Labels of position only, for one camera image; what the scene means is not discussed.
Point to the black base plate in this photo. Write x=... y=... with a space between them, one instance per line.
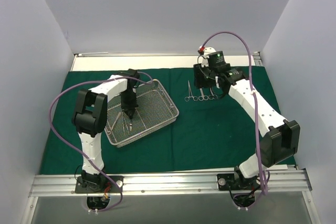
x=232 y=181
x=90 y=184

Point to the steel tweezers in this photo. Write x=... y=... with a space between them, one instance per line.
x=115 y=121

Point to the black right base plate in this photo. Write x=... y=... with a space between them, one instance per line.
x=232 y=181

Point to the steel surgical scissors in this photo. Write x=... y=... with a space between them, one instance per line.
x=190 y=96

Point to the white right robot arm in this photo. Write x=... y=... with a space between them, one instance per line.
x=279 y=137

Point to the steel surgical forceps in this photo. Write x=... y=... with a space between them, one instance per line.
x=212 y=95

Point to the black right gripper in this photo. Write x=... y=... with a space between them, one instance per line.
x=200 y=76

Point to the dark green surgical cloth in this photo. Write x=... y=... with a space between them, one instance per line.
x=206 y=134

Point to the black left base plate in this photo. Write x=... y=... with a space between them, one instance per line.
x=90 y=184

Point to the aluminium front frame rail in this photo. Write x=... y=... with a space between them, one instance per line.
x=187 y=183

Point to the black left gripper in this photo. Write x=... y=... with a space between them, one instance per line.
x=129 y=106

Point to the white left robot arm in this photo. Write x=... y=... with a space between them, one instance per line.
x=90 y=118

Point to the steel wire mesh tray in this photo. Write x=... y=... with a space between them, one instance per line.
x=155 y=110

